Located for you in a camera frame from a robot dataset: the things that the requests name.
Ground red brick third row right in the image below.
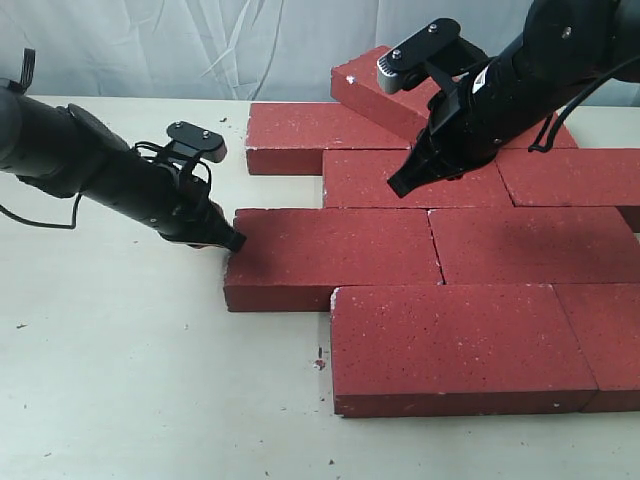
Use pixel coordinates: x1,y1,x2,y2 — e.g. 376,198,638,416
428,207,639,285

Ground red brick stacked on top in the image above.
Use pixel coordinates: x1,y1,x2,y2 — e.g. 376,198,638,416
331,45,440,143

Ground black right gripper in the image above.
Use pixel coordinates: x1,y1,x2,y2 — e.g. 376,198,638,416
388,69,530,197

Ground red brick front right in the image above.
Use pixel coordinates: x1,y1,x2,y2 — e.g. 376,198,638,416
554,283,639,413

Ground red brick back right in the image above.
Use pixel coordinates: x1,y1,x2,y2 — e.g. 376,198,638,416
505,120,578,149

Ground red brick second row right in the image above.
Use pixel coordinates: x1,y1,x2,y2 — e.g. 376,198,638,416
497,148,639,207

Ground red brick pushed sideways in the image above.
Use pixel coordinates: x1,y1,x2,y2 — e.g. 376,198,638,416
223,208,443,312

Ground white wrinkled backdrop curtain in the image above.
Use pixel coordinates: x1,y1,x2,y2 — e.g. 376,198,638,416
0,0,640,107

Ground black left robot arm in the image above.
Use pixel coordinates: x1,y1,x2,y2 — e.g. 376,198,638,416
1,48,246,252

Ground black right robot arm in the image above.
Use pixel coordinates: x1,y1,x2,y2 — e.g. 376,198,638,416
377,1,639,198

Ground red brick back left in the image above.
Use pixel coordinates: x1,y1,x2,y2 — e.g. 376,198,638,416
245,102,409,176

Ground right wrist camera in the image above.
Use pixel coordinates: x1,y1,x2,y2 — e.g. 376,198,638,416
377,18,489,95

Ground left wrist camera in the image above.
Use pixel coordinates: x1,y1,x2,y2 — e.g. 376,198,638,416
166,121,227,163

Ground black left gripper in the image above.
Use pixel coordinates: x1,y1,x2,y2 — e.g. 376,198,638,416
143,167,246,252

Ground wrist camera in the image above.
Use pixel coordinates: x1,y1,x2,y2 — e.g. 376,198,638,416
166,121,227,163
377,18,489,95

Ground red brick front large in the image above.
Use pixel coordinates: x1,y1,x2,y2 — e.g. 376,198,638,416
330,284,598,418

